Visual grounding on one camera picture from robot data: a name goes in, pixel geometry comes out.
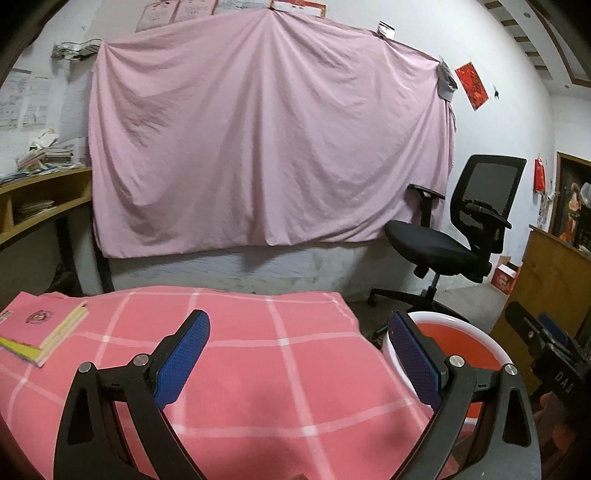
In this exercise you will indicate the framed portrait painting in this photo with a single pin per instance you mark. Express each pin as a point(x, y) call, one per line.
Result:
point(572, 207)

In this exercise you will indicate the yellow paperback book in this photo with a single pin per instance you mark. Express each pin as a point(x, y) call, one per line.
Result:
point(21, 349)

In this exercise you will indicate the wooden shelf desk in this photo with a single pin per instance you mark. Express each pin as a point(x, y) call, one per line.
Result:
point(74, 184)

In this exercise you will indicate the pink hanging bed sheet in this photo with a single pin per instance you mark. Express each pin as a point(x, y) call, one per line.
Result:
point(254, 138)

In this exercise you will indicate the grey quilted mattress side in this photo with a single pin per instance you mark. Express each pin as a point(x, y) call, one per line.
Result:
point(231, 267)

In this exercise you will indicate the orange bucket with white rim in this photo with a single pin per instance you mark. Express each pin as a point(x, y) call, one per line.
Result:
point(466, 341)

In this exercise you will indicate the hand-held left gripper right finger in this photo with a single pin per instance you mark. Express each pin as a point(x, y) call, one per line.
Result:
point(413, 364)

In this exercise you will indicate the red paper wall decoration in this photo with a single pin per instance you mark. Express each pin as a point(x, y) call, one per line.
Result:
point(472, 85)

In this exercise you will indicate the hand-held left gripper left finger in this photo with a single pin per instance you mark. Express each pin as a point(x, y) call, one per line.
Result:
point(182, 360)

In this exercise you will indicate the red cardboard box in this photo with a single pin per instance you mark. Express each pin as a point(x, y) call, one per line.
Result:
point(503, 279)

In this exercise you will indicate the red hanging ornament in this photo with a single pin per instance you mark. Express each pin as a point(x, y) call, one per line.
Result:
point(540, 177)

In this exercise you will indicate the stack of books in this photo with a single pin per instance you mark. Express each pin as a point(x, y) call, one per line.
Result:
point(37, 318)

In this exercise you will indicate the person's right hand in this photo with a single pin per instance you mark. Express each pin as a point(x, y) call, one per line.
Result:
point(561, 429)

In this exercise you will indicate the brown wooden cabinet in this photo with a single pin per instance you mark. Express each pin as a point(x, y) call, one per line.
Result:
point(540, 277)

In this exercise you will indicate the printed paper wall chart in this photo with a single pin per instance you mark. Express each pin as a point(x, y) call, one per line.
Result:
point(37, 104)
point(11, 99)

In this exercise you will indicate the pile of books and papers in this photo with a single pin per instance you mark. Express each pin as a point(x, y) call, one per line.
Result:
point(46, 157)

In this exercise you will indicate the papers inside shelf compartment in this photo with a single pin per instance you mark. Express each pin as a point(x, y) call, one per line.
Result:
point(37, 210)

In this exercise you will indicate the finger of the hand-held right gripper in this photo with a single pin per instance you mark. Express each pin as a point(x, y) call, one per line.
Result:
point(526, 325)
point(556, 330)

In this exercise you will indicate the black mesh office chair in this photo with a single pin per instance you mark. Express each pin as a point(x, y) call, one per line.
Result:
point(434, 242)

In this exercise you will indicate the pink checked tablecloth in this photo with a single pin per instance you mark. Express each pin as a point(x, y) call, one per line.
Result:
point(277, 392)

